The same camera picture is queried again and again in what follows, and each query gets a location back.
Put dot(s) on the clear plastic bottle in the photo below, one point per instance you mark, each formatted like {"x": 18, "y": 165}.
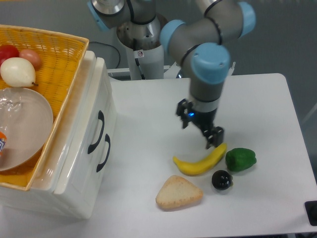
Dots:
{"x": 10, "y": 107}

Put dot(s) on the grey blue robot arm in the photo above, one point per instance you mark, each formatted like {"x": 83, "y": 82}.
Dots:
{"x": 197, "y": 48}

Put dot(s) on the white drawer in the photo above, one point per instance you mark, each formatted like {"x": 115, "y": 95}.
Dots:
{"x": 88, "y": 176}
{"x": 97, "y": 118}

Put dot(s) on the white drawer cabinet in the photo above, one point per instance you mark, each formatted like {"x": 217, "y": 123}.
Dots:
{"x": 41, "y": 197}

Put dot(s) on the yellow toy banana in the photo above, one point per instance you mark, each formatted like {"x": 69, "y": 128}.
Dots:
{"x": 204, "y": 165}

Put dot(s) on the white toy pear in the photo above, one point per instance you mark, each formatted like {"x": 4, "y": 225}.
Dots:
{"x": 18, "y": 72}

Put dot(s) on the beige plate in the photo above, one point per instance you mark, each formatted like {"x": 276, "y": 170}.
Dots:
{"x": 30, "y": 131}

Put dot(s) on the black device at edge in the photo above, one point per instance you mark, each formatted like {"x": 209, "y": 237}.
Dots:
{"x": 311, "y": 210}

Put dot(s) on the dark purple toy eggplant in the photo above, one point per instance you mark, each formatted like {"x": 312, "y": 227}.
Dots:
{"x": 222, "y": 180}

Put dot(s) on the green toy pepper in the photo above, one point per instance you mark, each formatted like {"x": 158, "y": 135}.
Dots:
{"x": 240, "y": 159}

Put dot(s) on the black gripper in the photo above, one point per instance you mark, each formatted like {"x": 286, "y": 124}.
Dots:
{"x": 201, "y": 114}

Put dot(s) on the red toy apple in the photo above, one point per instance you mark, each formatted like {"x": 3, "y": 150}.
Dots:
{"x": 8, "y": 51}

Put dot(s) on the toy bread slice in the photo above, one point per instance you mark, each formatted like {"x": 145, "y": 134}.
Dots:
{"x": 178, "y": 192}

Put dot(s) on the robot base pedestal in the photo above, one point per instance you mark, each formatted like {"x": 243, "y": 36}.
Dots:
{"x": 145, "y": 54}

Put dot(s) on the yellow wicker basket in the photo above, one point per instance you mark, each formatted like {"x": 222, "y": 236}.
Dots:
{"x": 62, "y": 55}

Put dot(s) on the pink toy peach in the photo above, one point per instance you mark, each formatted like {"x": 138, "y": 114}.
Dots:
{"x": 32, "y": 56}

